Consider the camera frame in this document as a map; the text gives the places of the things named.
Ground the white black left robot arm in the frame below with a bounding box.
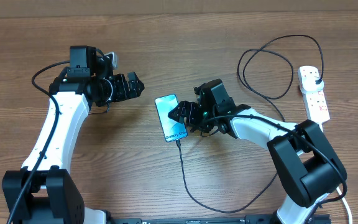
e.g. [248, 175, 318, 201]
[2, 45, 145, 223]

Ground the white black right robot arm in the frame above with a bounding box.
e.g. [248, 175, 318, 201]
[167, 79, 347, 223]

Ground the white charger plug adapter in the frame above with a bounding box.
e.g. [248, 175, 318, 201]
[300, 77, 324, 94]

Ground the white power strip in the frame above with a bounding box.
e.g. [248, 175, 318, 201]
[297, 65, 330, 127]

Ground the blue Galaxy smartphone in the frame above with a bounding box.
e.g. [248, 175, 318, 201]
[154, 93, 188, 143]

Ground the white power strip cord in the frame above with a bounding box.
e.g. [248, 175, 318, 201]
[318, 122, 354, 224]

